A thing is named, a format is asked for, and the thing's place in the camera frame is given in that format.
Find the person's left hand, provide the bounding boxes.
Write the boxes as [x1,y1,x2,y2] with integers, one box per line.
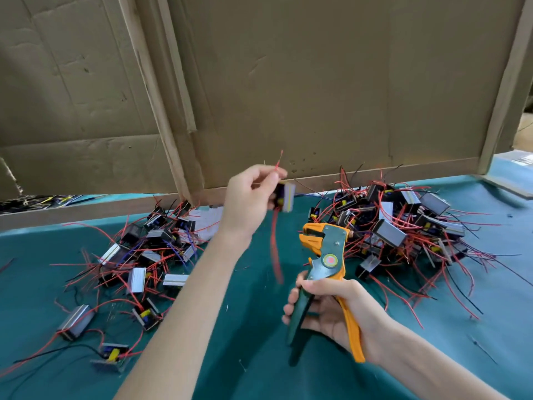
[217,164,288,248]

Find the person's right hand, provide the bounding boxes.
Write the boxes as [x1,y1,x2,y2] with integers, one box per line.
[281,273,396,363]

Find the wired module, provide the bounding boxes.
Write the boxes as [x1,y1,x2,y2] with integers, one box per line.
[268,149,296,287]

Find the orange green wire strippers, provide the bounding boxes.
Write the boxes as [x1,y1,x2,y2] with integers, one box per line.
[286,222,366,364]

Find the pile of wired transformers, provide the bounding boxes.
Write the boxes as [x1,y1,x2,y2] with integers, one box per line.
[304,164,533,330]
[0,196,222,376]

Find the person's right forearm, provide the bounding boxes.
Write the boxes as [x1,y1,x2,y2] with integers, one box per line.
[370,324,509,400]

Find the person's left forearm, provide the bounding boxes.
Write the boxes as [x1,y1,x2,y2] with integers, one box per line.
[115,233,251,400]

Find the crumpled grey plastic bag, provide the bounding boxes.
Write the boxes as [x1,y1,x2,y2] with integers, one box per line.
[185,206,226,245]

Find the smooth brown cardboard panel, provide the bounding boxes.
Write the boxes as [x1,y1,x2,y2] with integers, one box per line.
[170,0,526,190]

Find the thin wooden strip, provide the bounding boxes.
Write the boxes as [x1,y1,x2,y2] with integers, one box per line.
[155,0,198,134]

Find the flat grey board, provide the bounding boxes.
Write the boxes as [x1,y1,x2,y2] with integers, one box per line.
[481,149,533,201]

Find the creased brown cardboard panel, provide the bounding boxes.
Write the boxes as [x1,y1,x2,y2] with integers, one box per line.
[0,0,178,201]

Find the brown cardboard box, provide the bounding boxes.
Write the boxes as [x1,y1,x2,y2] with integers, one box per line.
[512,112,533,153]

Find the long wooden bottom rail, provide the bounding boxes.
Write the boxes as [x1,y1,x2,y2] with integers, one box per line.
[200,156,481,205]

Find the wide wooden post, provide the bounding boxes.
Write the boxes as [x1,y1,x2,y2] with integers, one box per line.
[117,0,193,201]

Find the short wooden bottom rail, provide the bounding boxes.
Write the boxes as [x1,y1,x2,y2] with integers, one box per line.
[0,194,180,232]

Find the heap of black cables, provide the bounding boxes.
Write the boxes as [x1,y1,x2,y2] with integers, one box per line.
[0,194,97,215]

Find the wooden corner post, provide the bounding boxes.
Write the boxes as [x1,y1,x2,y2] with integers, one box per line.
[477,0,533,176]

